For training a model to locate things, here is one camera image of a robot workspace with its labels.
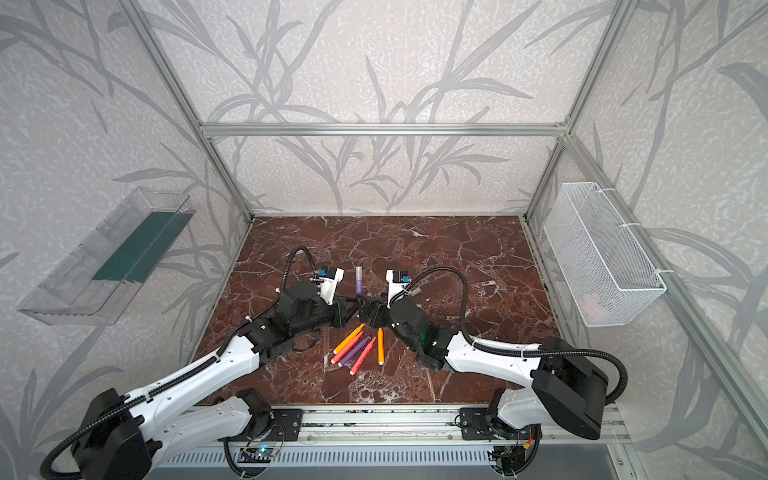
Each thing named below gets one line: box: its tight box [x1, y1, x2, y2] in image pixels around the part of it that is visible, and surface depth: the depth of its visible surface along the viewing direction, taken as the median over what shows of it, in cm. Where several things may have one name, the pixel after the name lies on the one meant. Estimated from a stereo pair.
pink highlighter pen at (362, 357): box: [349, 336, 377, 376], surface depth 86 cm
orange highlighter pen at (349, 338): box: [333, 323, 366, 355], surface depth 90 cm
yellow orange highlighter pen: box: [377, 327, 385, 366], surface depth 88 cm
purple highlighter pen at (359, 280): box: [356, 266, 363, 295], surface depth 79 cm
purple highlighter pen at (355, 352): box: [338, 336, 372, 367], surface depth 87 cm
